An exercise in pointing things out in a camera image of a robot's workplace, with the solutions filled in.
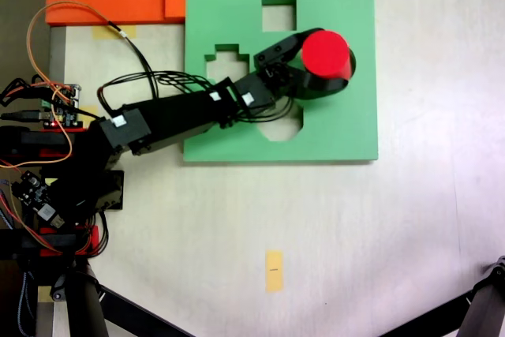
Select black gripper motor cables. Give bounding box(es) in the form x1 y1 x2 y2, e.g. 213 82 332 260
95 70 295 125

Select yellow tape marker with print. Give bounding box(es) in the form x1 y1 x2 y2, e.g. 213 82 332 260
264 249 285 294

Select long black cable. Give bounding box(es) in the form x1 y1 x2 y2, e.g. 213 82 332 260
105 20 160 100

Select black motor driver board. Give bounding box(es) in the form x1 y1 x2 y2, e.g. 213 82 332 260
10 170 67 230

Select green circuit board with wires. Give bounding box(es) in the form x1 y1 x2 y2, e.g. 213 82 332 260
38 83 84 129

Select long orange wire loop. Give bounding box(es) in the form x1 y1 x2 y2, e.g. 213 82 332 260
25 0 112 92

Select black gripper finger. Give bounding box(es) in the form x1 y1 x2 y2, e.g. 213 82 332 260
253 28 327 69
289 47 357 102

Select green shape sorter board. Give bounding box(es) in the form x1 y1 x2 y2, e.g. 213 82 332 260
181 0 380 166

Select thin black tripod leg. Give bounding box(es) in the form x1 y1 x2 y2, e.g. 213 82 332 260
379 288 474 337
97 283 196 337

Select black USB cable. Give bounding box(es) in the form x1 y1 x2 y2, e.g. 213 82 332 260
0 109 52 122

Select thick black tripod leg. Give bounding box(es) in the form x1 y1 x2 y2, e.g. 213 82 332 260
62 269 110 337
456 255 505 337

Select red cylinder block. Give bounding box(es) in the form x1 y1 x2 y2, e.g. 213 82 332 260
300 29 353 82

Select red base clamp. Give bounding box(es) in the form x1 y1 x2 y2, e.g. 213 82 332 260
38 127 88 159
38 223 99 256

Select blue white braided cable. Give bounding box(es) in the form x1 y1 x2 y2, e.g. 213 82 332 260
17 271 37 335

